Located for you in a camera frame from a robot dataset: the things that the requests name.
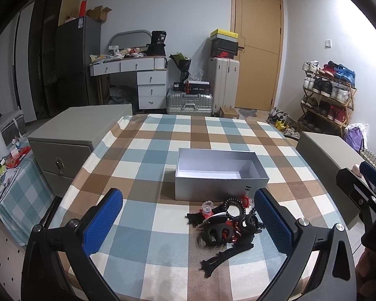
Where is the black long hair clip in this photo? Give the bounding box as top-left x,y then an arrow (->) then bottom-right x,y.
185,200 -> 234,227
200,243 -> 254,278

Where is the red round badge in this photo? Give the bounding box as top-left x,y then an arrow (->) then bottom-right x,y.
242,196 -> 253,209

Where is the black bag on desk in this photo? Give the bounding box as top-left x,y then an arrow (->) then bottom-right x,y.
146,31 -> 167,56

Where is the green flower bouquet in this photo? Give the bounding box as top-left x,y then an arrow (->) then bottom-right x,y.
170,53 -> 192,83

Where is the teal checkered side cloth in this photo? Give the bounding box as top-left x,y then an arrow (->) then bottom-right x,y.
0,152 -> 54,246

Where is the white drawer desk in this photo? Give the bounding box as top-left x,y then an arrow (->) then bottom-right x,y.
89,56 -> 168,110

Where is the silver grey open box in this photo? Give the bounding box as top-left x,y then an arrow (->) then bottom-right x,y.
174,148 -> 269,202

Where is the white upright suitcase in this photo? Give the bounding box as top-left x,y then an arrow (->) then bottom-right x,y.
206,57 -> 240,114

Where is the black shoe box stack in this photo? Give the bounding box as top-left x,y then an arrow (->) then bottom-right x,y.
211,38 -> 238,58

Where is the wooden door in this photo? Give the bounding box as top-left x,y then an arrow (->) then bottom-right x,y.
230,0 -> 284,111

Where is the black red box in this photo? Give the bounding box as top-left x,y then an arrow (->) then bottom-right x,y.
172,81 -> 211,95

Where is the black refrigerator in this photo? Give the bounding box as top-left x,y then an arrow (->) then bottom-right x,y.
55,16 -> 101,112

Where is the purple bag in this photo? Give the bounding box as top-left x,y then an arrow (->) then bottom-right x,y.
344,123 -> 367,153

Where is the grey nightstand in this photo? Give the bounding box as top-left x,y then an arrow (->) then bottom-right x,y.
296,132 -> 363,229
28,104 -> 132,198

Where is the grey left nightstand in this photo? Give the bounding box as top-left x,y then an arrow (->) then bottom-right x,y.
28,104 -> 132,198

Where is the checkered plaid tablecloth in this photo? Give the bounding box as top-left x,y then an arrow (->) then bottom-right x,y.
46,113 -> 342,301

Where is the person's right hand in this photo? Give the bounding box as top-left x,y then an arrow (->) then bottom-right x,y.
355,248 -> 376,300

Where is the yellow shoe box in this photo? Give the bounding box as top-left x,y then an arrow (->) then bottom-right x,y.
210,29 -> 238,41

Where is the grey arched mirror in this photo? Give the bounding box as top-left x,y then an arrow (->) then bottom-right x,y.
108,30 -> 152,52

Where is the open cardboard box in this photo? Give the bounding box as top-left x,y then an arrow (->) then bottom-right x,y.
86,6 -> 112,23

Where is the dark wardrobe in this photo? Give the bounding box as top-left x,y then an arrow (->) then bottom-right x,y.
13,0 -> 80,122

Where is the grey right nightstand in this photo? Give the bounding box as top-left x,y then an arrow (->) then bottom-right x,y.
296,132 -> 363,229

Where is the small red clear hair clip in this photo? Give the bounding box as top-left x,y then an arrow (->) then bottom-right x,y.
200,200 -> 214,219

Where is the black claw hair clip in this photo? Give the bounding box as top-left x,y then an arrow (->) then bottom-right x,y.
198,223 -> 234,247

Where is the small cardboard box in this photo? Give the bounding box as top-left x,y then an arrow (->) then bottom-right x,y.
219,107 -> 240,119

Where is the wooden shoe rack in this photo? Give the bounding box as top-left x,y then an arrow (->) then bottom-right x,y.
301,71 -> 357,138

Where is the black spiral hair tie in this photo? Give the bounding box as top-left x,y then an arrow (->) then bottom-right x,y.
236,214 -> 266,236
223,197 -> 251,218

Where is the silver aluminium suitcase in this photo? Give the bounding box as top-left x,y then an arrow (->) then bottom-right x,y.
166,90 -> 213,116

